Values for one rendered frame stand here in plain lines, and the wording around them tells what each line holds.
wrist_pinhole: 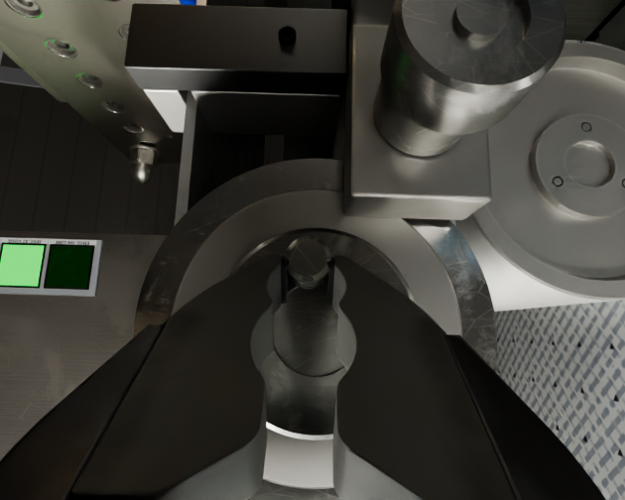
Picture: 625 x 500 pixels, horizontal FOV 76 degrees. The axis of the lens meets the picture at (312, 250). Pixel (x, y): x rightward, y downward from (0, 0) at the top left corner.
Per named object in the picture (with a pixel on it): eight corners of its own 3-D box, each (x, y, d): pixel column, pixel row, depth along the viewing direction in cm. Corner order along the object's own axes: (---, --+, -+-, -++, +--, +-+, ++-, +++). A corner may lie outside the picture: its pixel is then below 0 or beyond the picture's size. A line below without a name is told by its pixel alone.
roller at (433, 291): (457, 191, 17) (469, 495, 15) (368, 274, 42) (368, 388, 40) (182, 184, 17) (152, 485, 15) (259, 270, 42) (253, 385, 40)
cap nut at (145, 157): (153, 145, 50) (149, 179, 50) (164, 157, 54) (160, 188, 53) (124, 144, 50) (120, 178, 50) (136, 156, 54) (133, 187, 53)
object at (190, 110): (217, -120, 21) (186, 219, 18) (266, 113, 44) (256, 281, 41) (208, -121, 21) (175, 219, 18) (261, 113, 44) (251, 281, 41)
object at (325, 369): (219, 455, 13) (202, 239, 15) (231, 439, 15) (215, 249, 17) (439, 426, 14) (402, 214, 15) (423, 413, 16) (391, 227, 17)
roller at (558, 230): (708, 45, 19) (755, 305, 16) (480, 206, 44) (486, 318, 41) (450, 37, 19) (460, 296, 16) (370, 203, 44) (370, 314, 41)
